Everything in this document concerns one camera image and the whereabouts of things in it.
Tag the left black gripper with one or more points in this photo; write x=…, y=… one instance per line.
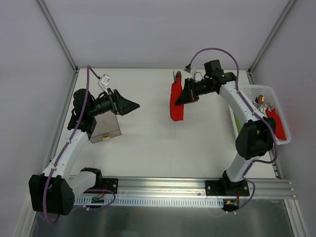
x=116, y=102

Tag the white slotted cable duct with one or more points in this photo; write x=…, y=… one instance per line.
x=151, y=201

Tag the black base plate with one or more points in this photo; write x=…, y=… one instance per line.
x=223, y=188
x=110, y=184

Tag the red rolled napkin right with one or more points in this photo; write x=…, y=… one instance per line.
x=279, y=132

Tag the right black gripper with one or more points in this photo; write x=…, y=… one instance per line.
x=191, y=89

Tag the silver spoon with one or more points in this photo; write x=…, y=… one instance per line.
x=178, y=76

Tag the left aluminium frame post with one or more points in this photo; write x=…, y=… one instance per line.
x=55, y=30

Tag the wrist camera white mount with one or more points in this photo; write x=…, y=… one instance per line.
x=189, y=69
x=103, y=82

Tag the right aluminium frame post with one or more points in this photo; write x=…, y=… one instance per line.
x=272, y=34

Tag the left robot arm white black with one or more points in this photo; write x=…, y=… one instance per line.
x=53, y=191

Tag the copper spoon in basket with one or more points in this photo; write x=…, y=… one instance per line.
x=260, y=100

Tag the aluminium rail front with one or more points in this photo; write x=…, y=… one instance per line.
x=196, y=188

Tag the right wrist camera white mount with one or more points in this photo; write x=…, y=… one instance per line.
x=189, y=69

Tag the clear acrylic utensil box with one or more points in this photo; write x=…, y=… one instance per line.
x=107, y=127

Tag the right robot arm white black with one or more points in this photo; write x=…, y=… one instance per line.
x=257, y=135

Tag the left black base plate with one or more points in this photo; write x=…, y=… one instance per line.
x=110, y=184

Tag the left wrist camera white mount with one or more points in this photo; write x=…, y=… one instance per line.
x=103, y=82

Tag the white rolled napkin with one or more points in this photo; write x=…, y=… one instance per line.
x=262, y=109

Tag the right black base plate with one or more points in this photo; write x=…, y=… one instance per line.
x=223, y=188

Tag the white plastic basket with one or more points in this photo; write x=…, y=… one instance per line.
x=253, y=90

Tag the aluminium frame post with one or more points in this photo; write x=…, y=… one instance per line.
x=55, y=30
x=272, y=34

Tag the green rolled napkin left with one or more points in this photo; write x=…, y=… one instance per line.
x=238, y=124

